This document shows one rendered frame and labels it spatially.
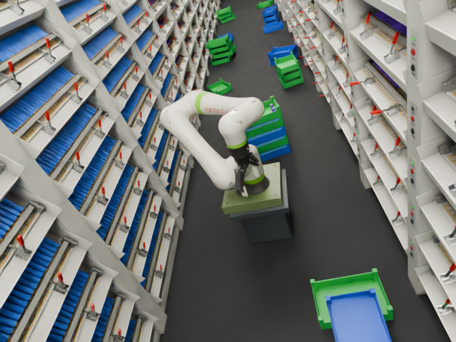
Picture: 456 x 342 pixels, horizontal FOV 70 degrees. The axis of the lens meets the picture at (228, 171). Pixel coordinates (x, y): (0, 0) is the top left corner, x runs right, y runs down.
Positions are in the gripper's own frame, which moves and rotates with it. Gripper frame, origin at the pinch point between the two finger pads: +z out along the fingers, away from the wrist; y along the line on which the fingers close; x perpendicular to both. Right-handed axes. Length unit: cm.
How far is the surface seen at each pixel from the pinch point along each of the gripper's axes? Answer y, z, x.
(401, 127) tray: -10, -32, 62
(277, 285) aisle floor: 24, 46, 14
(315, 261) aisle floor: 5, 46, 28
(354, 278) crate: 10, 41, 49
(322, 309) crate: 28, 44, 39
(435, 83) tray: 5, -56, 71
